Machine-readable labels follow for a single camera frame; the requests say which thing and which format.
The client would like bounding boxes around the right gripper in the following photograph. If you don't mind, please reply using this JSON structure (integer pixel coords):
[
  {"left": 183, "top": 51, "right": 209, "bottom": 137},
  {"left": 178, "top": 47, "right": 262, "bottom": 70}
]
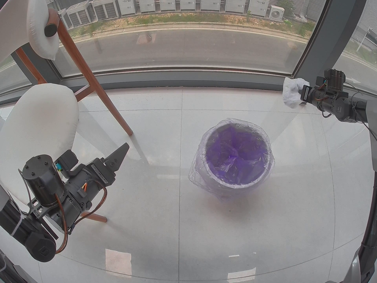
[{"left": 300, "top": 84, "right": 325, "bottom": 104}]

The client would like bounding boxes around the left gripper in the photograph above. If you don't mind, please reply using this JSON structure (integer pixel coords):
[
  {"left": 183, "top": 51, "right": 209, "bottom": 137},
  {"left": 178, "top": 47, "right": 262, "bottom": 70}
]
[{"left": 64, "top": 142, "right": 130, "bottom": 214}]

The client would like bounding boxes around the white paper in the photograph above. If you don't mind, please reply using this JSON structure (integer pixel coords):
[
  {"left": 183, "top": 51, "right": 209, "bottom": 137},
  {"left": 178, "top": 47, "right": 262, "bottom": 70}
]
[{"left": 282, "top": 77, "right": 310, "bottom": 109}]

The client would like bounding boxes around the purple plastic bag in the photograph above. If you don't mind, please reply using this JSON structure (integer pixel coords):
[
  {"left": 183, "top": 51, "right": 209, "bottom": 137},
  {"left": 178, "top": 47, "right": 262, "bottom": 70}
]
[{"left": 188, "top": 117, "right": 275, "bottom": 201}]

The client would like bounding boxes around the white trash bin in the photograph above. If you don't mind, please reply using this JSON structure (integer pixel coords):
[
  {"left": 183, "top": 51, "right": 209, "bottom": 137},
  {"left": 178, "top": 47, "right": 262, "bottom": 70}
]
[{"left": 202, "top": 121, "right": 273, "bottom": 190}]

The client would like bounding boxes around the white cushioned wooden chair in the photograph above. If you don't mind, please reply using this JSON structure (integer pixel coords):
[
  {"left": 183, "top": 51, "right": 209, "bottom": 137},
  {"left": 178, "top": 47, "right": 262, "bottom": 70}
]
[{"left": 0, "top": 0, "right": 134, "bottom": 223}]

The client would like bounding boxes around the window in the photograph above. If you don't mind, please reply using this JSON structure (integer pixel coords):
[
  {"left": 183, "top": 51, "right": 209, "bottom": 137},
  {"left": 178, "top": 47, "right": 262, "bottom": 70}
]
[{"left": 0, "top": 0, "right": 377, "bottom": 99}]

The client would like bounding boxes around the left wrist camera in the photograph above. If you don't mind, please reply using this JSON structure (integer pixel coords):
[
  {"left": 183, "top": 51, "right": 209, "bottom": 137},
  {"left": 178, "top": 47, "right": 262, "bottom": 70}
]
[{"left": 56, "top": 149, "right": 78, "bottom": 176}]

